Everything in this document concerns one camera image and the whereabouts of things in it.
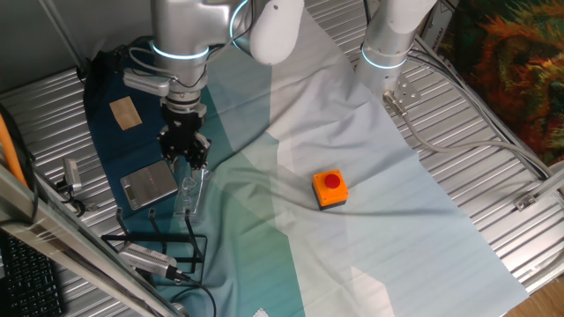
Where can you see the small camera on mount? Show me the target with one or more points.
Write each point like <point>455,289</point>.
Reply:
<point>70,174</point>

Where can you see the black keyboard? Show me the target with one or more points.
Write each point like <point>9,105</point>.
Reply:
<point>31,277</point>

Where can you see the orange pole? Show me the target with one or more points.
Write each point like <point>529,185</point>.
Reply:
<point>9,149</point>

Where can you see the small metal bracket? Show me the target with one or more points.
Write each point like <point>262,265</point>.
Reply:
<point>524,201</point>

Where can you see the silver depth camera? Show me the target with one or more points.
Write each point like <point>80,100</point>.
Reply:
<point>145,259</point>

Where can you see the teal and white tablecloth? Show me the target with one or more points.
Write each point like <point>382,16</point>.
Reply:
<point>396,242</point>

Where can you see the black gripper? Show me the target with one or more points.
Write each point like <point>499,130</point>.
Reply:
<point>183,132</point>

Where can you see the aluminium frame beam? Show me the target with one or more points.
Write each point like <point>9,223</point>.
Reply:
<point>66,246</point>

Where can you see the orange emergency stop button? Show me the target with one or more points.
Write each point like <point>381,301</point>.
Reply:
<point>330,189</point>

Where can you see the silver digital kitchen scale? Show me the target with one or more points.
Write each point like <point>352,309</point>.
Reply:
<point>147,184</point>

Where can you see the clear glass cup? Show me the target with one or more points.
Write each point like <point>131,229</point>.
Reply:
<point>191,193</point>

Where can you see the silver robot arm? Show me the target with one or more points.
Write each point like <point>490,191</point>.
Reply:
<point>185,26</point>

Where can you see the wooden block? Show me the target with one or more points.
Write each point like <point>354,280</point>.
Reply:
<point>125,113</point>

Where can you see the colourful patterned fabric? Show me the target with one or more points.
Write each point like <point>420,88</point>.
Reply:
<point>506,66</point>

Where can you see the cardboard box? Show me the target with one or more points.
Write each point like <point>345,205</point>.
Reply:
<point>436,22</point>

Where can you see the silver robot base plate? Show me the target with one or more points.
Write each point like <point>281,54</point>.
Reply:
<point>407,90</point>

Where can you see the grey metal pole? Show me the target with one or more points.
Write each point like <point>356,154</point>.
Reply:
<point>61,33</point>

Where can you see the aluminium profile bar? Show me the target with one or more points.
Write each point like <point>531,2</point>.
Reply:
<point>551,180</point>

